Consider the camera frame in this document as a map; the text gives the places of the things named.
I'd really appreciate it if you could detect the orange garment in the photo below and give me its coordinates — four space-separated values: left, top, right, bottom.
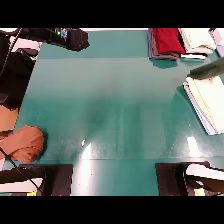
0 124 46 164

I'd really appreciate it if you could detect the cream garment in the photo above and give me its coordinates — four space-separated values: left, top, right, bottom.
179 28 217 56

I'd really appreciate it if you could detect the brown garment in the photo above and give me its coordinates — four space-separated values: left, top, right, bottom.
150 33 180 62

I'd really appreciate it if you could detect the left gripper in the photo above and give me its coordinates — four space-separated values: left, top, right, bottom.
67 29 91 53

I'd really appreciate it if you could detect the red garment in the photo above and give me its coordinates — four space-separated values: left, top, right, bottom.
153 28 186 56

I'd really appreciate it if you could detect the black garment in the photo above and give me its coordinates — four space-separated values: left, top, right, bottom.
0 31 40 110

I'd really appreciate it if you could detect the tan garment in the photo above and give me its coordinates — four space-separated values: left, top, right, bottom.
0 105 20 133

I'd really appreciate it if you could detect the grey-blue garment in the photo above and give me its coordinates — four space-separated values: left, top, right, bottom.
147 28 155 60

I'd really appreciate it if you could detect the lavender garment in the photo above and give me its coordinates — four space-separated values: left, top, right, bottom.
186 89 222 136

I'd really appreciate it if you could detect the black cable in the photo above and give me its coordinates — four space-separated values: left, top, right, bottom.
0 146 44 197

